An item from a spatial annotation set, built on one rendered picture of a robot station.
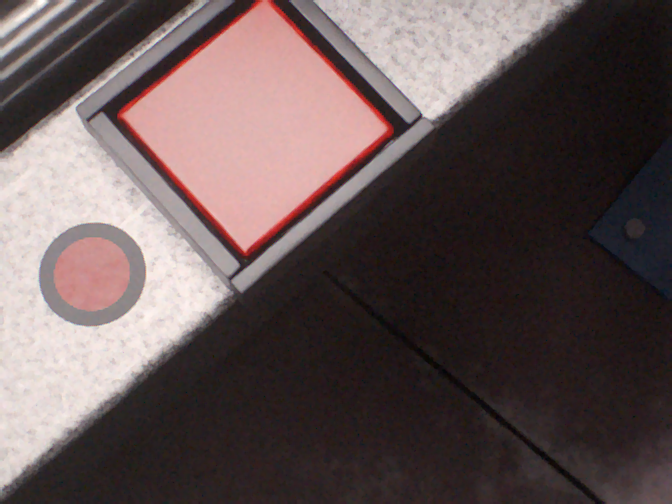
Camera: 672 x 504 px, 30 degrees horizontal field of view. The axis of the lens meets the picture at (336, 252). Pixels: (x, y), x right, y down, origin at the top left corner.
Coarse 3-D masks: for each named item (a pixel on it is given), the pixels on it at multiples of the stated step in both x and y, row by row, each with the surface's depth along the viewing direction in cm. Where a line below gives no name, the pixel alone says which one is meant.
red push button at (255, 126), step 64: (192, 64) 38; (256, 64) 38; (320, 64) 38; (128, 128) 37; (192, 128) 37; (256, 128) 37; (320, 128) 37; (384, 128) 37; (192, 192) 37; (256, 192) 37; (320, 192) 37
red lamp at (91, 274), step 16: (80, 240) 37; (96, 240) 37; (64, 256) 37; (80, 256) 37; (96, 256) 37; (112, 256) 37; (64, 272) 37; (80, 272) 37; (96, 272) 37; (112, 272) 37; (128, 272) 37; (64, 288) 37; (80, 288) 37; (96, 288) 37; (112, 288) 37; (80, 304) 37; (96, 304) 37
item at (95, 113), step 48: (240, 0) 38; (288, 0) 38; (192, 48) 38; (336, 48) 37; (96, 96) 37; (384, 96) 37; (144, 192) 37; (336, 192) 36; (192, 240) 36; (288, 240) 36; (240, 288) 35
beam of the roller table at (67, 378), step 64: (320, 0) 40; (384, 0) 40; (448, 0) 40; (512, 0) 40; (576, 0) 40; (128, 64) 39; (384, 64) 39; (448, 64) 39; (512, 64) 39; (64, 128) 38; (448, 128) 40; (0, 192) 38; (64, 192) 38; (128, 192) 38; (384, 192) 40; (0, 256) 37; (192, 256) 37; (256, 256) 37; (320, 256) 41; (0, 320) 37; (64, 320) 37; (128, 320) 37; (192, 320) 37; (256, 320) 41; (0, 384) 36; (64, 384) 36; (128, 384) 36; (192, 384) 42; (0, 448) 36; (64, 448) 36
